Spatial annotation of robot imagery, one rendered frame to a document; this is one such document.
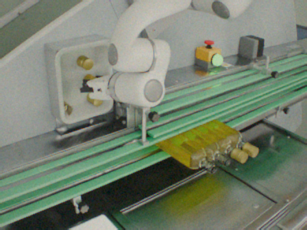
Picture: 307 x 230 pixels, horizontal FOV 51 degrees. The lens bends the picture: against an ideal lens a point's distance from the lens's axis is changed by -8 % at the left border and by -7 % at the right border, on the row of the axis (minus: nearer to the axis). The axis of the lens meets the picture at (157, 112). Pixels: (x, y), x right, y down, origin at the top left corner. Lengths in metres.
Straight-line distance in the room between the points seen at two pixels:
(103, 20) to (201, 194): 0.62
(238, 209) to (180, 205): 0.18
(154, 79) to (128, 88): 0.06
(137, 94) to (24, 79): 0.39
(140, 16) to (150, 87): 0.16
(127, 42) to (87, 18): 0.37
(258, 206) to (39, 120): 0.72
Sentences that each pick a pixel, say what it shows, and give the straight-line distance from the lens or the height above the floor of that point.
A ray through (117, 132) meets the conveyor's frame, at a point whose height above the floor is 0.88.
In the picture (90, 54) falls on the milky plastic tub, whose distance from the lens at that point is 1.03.
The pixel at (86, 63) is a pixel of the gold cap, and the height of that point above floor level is 0.81.
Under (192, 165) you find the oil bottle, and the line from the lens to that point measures 1.02.
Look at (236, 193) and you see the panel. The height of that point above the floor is 1.17.
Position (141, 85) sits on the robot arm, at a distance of 0.72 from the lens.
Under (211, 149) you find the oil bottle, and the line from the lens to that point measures 1.04.
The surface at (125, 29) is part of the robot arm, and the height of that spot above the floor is 1.10.
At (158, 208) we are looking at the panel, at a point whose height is 1.06.
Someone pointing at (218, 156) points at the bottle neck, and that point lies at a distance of 1.04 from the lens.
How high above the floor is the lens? 1.64
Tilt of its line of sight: 43 degrees down
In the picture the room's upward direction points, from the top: 120 degrees clockwise
